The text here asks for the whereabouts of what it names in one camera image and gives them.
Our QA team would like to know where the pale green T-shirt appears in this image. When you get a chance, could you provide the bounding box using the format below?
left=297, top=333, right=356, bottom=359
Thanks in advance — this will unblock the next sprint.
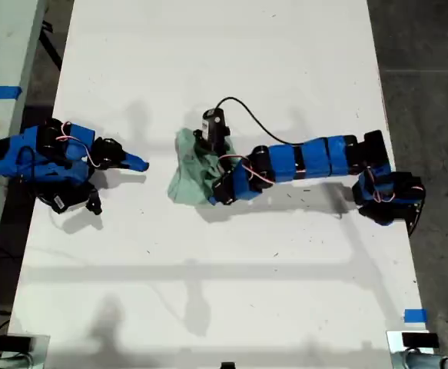
left=165, top=127, right=241, bottom=207

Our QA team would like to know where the black slanted leg bar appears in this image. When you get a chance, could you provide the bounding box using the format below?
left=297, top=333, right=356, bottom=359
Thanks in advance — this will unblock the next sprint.
left=38, top=21, right=64, bottom=72

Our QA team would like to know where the small black box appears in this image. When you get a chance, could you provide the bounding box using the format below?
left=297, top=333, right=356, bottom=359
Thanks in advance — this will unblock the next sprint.
left=402, top=332, right=440, bottom=350
left=0, top=335, right=32, bottom=353

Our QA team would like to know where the black camera box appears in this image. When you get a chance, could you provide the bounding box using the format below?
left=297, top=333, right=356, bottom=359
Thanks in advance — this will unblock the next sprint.
left=200, top=108, right=231, bottom=153
left=49, top=190, right=89, bottom=214

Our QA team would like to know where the shiny metal plate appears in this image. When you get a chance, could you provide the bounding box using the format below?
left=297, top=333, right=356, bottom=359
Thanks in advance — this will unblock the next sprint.
left=386, top=329, right=440, bottom=369
left=6, top=334, right=51, bottom=369

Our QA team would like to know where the square blue tape piece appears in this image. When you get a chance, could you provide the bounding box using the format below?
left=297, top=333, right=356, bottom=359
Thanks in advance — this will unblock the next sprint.
left=403, top=308, right=428, bottom=324

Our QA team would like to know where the black camera cable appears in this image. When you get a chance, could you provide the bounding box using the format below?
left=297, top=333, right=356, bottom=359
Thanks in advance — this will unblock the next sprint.
left=213, top=96, right=306, bottom=147

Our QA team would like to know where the black base cable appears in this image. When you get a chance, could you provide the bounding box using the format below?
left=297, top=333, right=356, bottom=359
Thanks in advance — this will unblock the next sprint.
left=407, top=199, right=427, bottom=238

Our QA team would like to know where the grey tube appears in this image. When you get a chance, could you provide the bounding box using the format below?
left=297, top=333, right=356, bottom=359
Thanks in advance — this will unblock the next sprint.
left=392, top=351, right=448, bottom=369
left=0, top=353, right=32, bottom=369

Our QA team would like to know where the pale side table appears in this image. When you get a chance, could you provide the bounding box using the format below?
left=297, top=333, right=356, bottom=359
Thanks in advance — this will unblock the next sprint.
left=0, top=0, right=48, bottom=297

